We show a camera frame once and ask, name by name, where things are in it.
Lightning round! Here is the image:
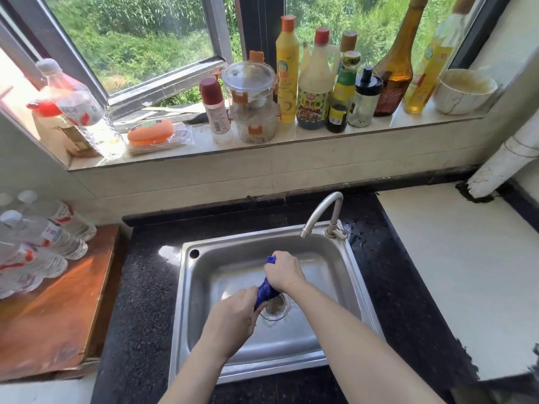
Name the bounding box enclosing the orange sponge in clear pack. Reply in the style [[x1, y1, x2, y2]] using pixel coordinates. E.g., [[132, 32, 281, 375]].
[[126, 118, 195, 156]]

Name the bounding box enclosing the round sink drain strainer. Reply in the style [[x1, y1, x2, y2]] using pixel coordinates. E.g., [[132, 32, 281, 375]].
[[259, 293, 291, 322]]

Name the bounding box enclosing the white drain pipe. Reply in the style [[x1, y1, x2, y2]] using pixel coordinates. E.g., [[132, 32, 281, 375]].
[[466, 108, 539, 201]]

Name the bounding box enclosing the dark window post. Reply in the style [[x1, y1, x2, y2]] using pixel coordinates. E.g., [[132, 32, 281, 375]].
[[234, 0, 288, 72]]

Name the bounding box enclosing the person's left hand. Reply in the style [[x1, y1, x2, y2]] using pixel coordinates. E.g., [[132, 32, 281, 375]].
[[201, 286, 269, 360]]

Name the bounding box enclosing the large clear bottle red label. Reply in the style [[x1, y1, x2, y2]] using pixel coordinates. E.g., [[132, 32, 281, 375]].
[[35, 58, 127, 159]]

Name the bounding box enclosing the brown capped bottle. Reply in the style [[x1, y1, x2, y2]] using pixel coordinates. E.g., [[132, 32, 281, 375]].
[[339, 30, 358, 53]]

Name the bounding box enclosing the clear plastic container with lid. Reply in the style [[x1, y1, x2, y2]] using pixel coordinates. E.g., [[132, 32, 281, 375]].
[[221, 60, 278, 112]]

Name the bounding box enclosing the person's right hand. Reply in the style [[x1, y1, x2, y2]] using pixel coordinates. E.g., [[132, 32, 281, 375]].
[[264, 251, 307, 295]]

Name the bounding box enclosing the small dark bottle green label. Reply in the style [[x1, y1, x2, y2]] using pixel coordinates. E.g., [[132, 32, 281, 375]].
[[326, 50, 362, 134]]

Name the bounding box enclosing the white seasoning bottle red cap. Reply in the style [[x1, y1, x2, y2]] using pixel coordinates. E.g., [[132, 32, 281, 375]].
[[199, 77, 232, 135]]

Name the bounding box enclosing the white ceramic bowl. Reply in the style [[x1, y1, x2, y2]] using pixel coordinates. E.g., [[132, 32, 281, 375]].
[[432, 69, 499, 116]]

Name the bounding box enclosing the clear water bottle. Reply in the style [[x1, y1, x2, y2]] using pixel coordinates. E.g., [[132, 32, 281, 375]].
[[0, 242, 69, 280], [17, 190, 98, 243], [0, 210, 89, 261], [0, 271, 44, 300]]

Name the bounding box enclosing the dark sauce bottle red cap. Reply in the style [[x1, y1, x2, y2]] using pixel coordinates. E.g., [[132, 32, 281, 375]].
[[296, 27, 341, 131]]

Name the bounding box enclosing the tall yellow oil bottle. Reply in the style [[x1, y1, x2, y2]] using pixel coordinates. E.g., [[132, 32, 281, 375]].
[[402, 0, 478, 115]]

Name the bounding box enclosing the stainless steel sink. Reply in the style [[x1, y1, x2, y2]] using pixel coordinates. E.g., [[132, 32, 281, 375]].
[[168, 221, 386, 385]]

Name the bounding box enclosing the blue dish cloth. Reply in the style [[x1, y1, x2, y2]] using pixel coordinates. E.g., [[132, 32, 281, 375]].
[[253, 256, 281, 312]]

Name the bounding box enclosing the curved steel faucet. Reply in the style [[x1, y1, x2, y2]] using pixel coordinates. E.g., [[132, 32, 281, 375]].
[[300, 192, 351, 240]]

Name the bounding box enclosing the grey metal window sash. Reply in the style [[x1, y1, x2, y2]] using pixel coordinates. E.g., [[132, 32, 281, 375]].
[[0, 0, 235, 121]]

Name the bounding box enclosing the oil jug with red cap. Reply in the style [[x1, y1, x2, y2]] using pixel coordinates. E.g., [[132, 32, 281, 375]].
[[26, 101, 101, 159]]

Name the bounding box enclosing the person's right forearm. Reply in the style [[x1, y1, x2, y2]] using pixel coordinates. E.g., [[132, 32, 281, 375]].
[[283, 277, 446, 404]]

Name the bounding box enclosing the clear glass cruet black cap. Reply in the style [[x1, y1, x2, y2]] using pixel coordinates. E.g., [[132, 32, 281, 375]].
[[348, 66, 384, 128]]

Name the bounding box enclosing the tall brown glass bottle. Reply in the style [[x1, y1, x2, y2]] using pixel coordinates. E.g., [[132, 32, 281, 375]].
[[373, 0, 431, 118]]

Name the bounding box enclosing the yellow bottle with orange cap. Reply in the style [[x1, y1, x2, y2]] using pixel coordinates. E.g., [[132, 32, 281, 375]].
[[276, 15, 301, 125]]

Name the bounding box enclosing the person's left forearm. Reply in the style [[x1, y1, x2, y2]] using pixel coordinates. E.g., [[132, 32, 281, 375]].
[[158, 338, 228, 404]]

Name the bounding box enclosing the brown wooden board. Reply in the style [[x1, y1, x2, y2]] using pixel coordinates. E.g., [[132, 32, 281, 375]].
[[0, 224, 121, 382]]

